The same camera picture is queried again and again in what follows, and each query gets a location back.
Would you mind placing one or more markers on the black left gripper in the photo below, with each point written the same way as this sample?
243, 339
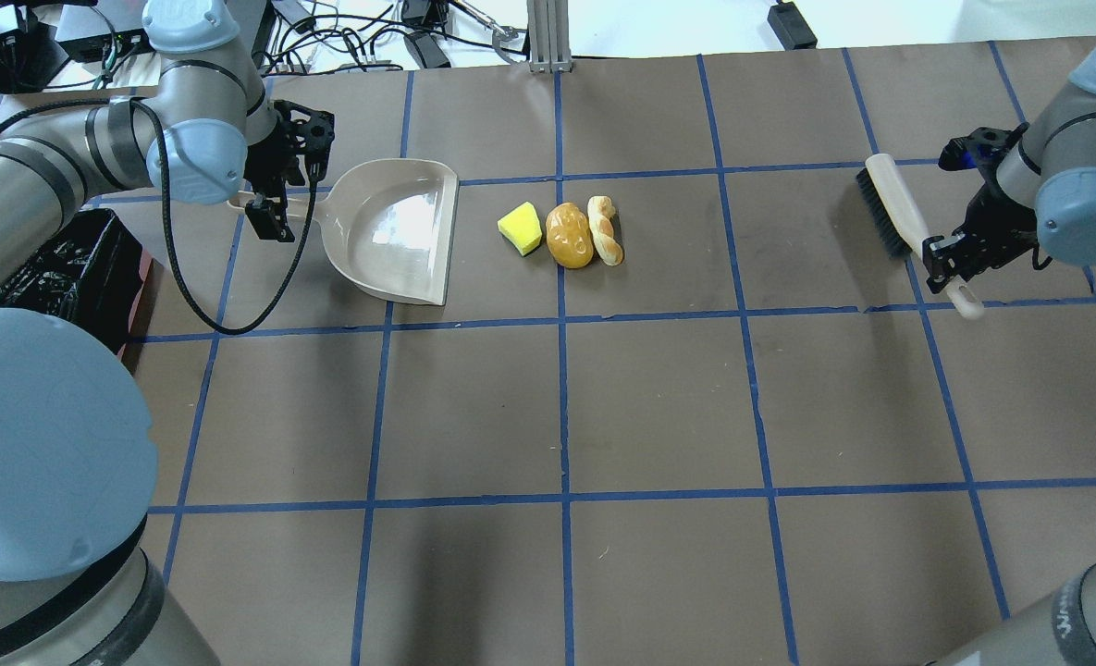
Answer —
264, 168

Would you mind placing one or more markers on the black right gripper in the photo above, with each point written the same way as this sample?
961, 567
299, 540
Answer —
995, 219

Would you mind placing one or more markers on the beige hand brush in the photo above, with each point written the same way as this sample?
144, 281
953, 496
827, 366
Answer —
900, 225

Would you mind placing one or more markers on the beige plastic dustpan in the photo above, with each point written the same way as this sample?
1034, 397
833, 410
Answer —
387, 226

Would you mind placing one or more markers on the yellow green sponge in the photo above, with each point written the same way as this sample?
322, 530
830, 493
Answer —
522, 228

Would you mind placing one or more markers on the round bread roll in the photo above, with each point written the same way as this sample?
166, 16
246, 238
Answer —
569, 237

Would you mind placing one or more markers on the twisted bread stick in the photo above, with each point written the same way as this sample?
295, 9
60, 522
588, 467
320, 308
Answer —
601, 211

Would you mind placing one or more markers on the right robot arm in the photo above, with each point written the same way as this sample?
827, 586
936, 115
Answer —
1038, 195

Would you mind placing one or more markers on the black power adapter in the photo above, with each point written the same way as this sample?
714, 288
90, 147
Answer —
789, 25

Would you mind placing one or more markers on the aluminium frame post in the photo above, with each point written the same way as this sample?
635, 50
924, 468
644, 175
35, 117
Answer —
548, 36

